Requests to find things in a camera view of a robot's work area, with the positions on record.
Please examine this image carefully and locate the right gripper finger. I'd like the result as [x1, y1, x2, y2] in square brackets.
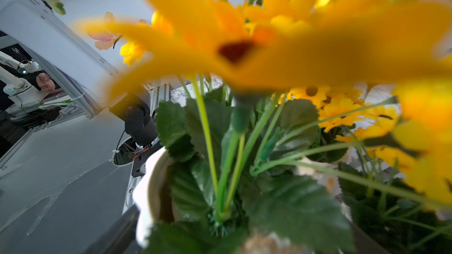
[82, 205, 140, 254]

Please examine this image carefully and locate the sunflower pot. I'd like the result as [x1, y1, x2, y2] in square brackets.
[280, 81, 452, 254]
[79, 0, 452, 254]

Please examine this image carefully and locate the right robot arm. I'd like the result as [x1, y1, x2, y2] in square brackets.
[1, 0, 140, 254]

